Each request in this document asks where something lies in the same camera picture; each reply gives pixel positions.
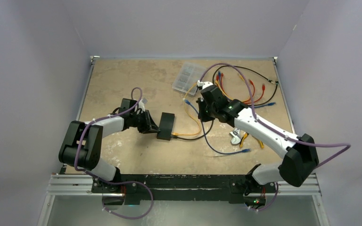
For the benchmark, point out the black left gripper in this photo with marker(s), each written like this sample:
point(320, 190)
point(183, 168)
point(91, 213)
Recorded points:
point(149, 126)

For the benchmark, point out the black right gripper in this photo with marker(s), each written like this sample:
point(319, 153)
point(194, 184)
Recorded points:
point(205, 118)

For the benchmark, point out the black network switch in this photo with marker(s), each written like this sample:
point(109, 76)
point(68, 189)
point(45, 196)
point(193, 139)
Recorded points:
point(166, 126)

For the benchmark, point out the clear plastic parts box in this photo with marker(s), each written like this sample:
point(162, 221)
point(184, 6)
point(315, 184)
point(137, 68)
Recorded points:
point(185, 81)

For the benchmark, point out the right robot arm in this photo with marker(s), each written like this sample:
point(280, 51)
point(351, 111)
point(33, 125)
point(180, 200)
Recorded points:
point(298, 154)

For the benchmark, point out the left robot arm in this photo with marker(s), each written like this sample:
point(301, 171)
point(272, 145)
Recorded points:
point(81, 147)

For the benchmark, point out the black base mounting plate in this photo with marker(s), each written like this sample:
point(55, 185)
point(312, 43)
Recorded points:
point(233, 189)

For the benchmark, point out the aluminium frame rail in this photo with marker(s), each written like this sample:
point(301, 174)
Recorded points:
point(80, 184)

